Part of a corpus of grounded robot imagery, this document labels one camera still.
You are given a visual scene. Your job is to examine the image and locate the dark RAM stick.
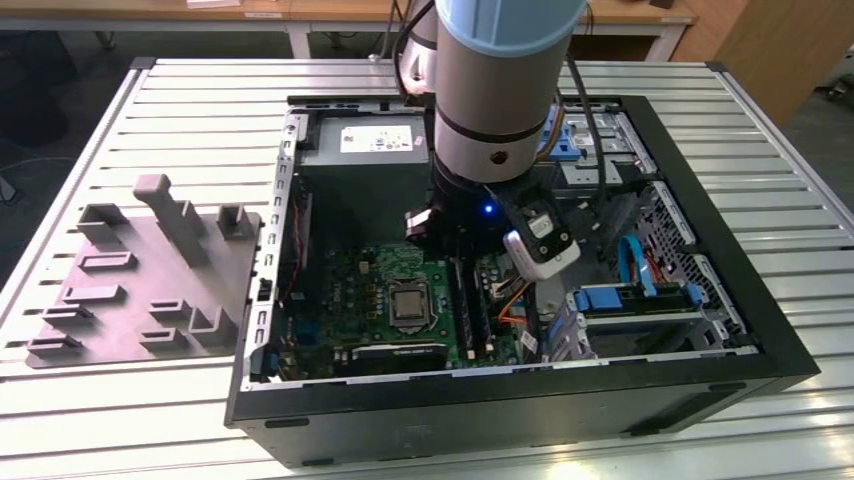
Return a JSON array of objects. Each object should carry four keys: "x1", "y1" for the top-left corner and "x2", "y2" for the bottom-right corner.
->
[{"x1": 470, "y1": 267, "x2": 499, "y2": 354}]

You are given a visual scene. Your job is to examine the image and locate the black CPU socket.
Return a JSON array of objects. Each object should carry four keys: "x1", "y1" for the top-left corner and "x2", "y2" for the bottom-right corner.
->
[{"x1": 383, "y1": 276, "x2": 439, "y2": 335}]

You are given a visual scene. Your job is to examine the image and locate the grey power supply unit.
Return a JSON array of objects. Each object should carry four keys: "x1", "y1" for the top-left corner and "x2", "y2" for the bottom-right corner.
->
[{"x1": 295, "y1": 117, "x2": 435, "y2": 242}]

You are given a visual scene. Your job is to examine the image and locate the silver CPU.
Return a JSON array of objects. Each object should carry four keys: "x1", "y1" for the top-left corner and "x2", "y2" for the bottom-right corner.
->
[{"x1": 389, "y1": 290, "x2": 428, "y2": 322}]

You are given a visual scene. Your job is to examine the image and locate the green motherboard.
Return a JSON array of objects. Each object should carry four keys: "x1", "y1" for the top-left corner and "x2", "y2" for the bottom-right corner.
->
[{"x1": 279, "y1": 238, "x2": 535, "y2": 381}]

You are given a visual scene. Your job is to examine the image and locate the blue drive latch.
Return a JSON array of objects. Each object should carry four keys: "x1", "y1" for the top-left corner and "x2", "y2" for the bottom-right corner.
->
[{"x1": 539, "y1": 107, "x2": 590, "y2": 163}]

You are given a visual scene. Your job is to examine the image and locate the silver drive cage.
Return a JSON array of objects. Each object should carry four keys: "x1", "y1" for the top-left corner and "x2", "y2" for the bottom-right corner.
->
[{"x1": 532, "y1": 99, "x2": 659, "y2": 216}]

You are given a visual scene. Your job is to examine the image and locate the black graphics card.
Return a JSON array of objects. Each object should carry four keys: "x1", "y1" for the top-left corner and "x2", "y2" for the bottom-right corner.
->
[{"x1": 347, "y1": 339, "x2": 449, "y2": 374}]

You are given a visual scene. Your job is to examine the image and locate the hard disk in blue carrier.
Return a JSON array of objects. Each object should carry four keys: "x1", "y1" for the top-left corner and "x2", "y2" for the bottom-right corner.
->
[{"x1": 571, "y1": 282, "x2": 703, "y2": 315}]

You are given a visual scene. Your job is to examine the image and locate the black PC case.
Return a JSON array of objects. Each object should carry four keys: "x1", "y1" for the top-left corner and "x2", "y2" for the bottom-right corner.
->
[{"x1": 223, "y1": 93, "x2": 822, "y2": 469}]

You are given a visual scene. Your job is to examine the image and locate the grey parts rack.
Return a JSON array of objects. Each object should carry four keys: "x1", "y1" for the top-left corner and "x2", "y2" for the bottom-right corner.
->
[{"x1": 24, "y1": 173, "x2": 267, "y2": 369}]

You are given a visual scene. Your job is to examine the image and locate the wooden cabinet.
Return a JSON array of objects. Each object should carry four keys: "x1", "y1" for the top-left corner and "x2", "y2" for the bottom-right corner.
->
[{"x1": 672, "y1": 0, "x2": 854, "y2": 132}]

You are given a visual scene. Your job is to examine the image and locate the wooden desk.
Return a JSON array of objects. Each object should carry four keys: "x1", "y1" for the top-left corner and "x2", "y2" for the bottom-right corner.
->
[{"x1": 0, "y1": 0, "x2": 699, "y2": 61}]

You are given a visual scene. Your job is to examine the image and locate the black chair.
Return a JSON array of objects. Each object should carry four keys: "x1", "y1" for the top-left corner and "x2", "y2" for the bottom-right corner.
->
[{"x1": 0, "y1": 29, "x2": 76, "y2": 149}]

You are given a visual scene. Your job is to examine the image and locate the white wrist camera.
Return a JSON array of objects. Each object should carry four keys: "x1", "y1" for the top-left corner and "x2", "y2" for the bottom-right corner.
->
[{"x1": 499, "y1": 212, "x2": 583, "y2": 282}]

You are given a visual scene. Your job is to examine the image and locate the orange wires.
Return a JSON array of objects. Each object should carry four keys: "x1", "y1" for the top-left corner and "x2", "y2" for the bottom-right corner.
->
[{"x1": 498, "y1": 284, "x2": 539, "y2": 329}]

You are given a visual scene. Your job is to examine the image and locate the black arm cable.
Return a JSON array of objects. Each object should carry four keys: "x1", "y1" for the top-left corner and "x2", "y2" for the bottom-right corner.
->
[
  {"x1": 564, "y1": 57, "x2": 612, "y2": 206},
  {"x1": 389, "y1": 0, "x2": 435, "y2": 99}
]

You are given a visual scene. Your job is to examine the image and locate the blue flat data wire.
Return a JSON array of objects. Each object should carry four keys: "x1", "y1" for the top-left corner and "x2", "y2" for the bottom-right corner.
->
[{"x1": 616, "y1": 233, "x2": 660, "y2": 297}]

